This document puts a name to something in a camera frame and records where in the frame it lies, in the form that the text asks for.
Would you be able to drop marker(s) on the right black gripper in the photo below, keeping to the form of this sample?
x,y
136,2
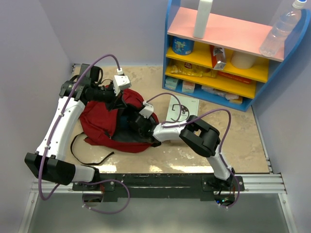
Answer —
x,y
145,119

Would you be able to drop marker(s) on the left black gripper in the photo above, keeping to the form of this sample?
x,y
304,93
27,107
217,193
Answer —
x,y
117,102

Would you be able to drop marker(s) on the red backpack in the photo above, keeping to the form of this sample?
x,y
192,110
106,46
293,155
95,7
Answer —
x,y
112,128

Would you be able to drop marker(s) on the white booklet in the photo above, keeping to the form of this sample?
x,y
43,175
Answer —
x,y
189,106

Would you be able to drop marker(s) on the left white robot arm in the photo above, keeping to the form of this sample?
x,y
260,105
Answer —
x,y
48,162

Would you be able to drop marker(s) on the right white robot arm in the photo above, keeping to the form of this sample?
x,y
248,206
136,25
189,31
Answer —
x,y
201,137

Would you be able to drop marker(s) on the teal tissue pack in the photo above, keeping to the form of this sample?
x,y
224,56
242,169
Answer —
x,y
171,82

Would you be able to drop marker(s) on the pink tissue pack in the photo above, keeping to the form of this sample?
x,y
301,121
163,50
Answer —
x,y
188,87

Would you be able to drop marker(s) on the yellow snack bag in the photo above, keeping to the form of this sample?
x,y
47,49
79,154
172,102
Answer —
x,y
189,69

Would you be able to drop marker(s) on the blue round tin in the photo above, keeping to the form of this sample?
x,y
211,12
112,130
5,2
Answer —
x,y
182,46

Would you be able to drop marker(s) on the white wrapped packs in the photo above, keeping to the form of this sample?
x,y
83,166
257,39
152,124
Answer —
x,y
232,98

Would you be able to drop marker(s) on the red flat box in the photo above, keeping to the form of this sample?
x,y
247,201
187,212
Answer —
x,y
235,77

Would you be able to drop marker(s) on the red snack box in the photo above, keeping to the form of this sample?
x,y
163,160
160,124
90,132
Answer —
x,y
218,57

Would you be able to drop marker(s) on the blue wooden shelf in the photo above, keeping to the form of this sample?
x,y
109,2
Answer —
x,y
234,35

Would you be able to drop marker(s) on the white paper roll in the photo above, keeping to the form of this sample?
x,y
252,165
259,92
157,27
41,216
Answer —
x,y
242,60

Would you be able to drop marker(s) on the white bottle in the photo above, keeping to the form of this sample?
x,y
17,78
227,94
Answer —
x,y
202,16

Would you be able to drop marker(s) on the clear plastic water bottle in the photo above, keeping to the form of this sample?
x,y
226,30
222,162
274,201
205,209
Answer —
x,y
282,28

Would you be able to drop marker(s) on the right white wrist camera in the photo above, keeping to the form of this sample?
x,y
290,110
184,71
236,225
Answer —
x,y
147,110

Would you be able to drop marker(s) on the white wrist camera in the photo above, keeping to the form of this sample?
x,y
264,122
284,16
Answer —
x,y
120,83
147,110

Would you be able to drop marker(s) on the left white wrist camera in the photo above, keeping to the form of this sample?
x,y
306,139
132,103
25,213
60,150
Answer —
x,y
120,83

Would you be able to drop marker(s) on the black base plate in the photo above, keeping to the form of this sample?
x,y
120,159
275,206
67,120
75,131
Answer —
x,y
202,186

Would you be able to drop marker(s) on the aluminium rail frame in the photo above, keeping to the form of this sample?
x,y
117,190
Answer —
x,y
261,208

